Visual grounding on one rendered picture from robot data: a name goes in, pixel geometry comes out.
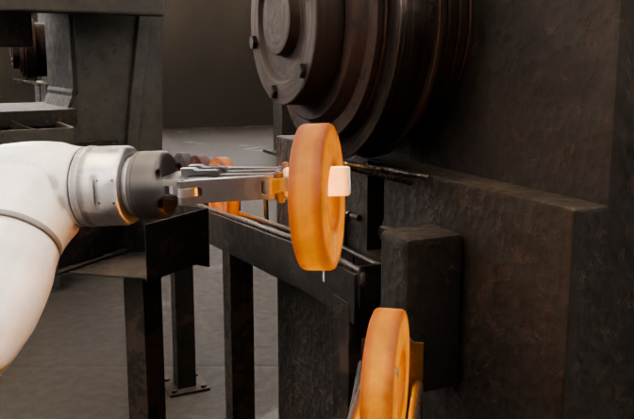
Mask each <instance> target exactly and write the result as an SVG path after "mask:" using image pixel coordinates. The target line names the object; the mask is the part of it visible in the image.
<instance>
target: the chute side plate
mask: <svg viewBox="0 0 634 419"><path fill-rule="evenodd" d="M222 240H225V241H226V242H228V243H229V244H230V255H232V256H234V257H236V258H238V259H240V260H243V261H245V262H247V263H249V264H251V265H253V266H255V267H257V268H259V269H260V270H262V271H264V272H266V273H268V274H270V275H272V276H274V277H277V278H279V279H281V280H283V281H285V282H287V283H289V284H291V285H293V286H294V287H296V288H298V289H300V290H302V291H304V292H306V293H308V294H310V295H311V296H313V297H314V298H316V299H317V300H319V301H320V302H321V303H323V304H324V305H326V306H327V307H329V308H330V309H332V310H333V294H335V295H337V296H338V297H339V298H341V299H342V300H344V301H346V302H347V303H349V305H350V323H352V324H353V325H356V324H357V298H358V275H356V274H355V273H353V272H351V271H349V270H347V269H345V268H344V267H342V266H340V265H339V264H337V266H336V268H335V269H333V270H331V271H325V281H323V271H307V270H304V269H302V268H301V267H300V266H299V264H298V262H297V259H296V257H295V255H294V251H293V247H292V242H290V241H288V240H285V239H282V238H279V237H277V236H275V235H272V234H270V233H267V232H264V231H261V230H259V229H256V228H253V227H250V226H247V225H244V224H242V223H239V222H236V221H233V220H231V219H228V218H225V217H223V216H221V215H218V214H215V213H213V212H210V211H209V244H211V245H213V246H215V247H217V248H219V249H221V250H223V244H222Z"/></svg>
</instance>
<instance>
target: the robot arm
mask: <svg viewBox="0 0 634 419"><path fill-rule="evenodd" d="M288 175H289V167H288V162H282V163H281V166H278V167H264V166H222V165H218V164H215V165H212V166H206V165H204V164H191V165H189V167H184V168H180V170H179V169H178V168H177V166H176V162H175V159H174V157H173V156H172V155H171V154H170V153H169V152H167V151H139V152H138V151H137V150H136V149H135V148H134V147H132V146H129V145H114V146H96V145H90V146H75V145H70V144H68V143H65V142H15V143H7V144H1V145H0V376H2V375H3V373H4V372H5V371H6V370H7V369H8V368H9V366H10V365H11V364H12V362H13V361H14V360H15V358H16V357H17V355H18V354H19V352H20V351H21V349H22V348H23V346H24V344H25V343H26V341H27V340H28V338H29V337H30V335H31V334H32V333H33V331H34V329H35V327H36V325H37V324H38V322H39V320H40V317H41V315H42V311H43V309H44V307H45V304H46V302H47V299H48V297H49V294H50V292H51V289H52V286H53V283H54V278H55V272H56V268H57V265H58V260H59V258H60V256H61V254H62V252H63V250H64V249H65V247H66V246H67V244H68V243H69V242H70V240H71V239H72V238H73V237H74V236H75V234H76V233H77V232H78V230H79V228H80V227H82V226H90V227H97V226H129V225H131V224H134V223H136V222H138V221H139V220H140V219H167V218H169V217H171V216H172V215H173V214H174V212H175V210H176V207H177V204H178V205H180V206H187V205H195V204H200V203H214V202H231V201H247V200H263V199H267V200H272V199H274V198H275V196H276V197H277V201H278V203H284V202H285V197H288ZM350 193H351V179H350V167H349V166H331V167H330V172H329V179H328V196H348V195H349V194H350Z"/></svg>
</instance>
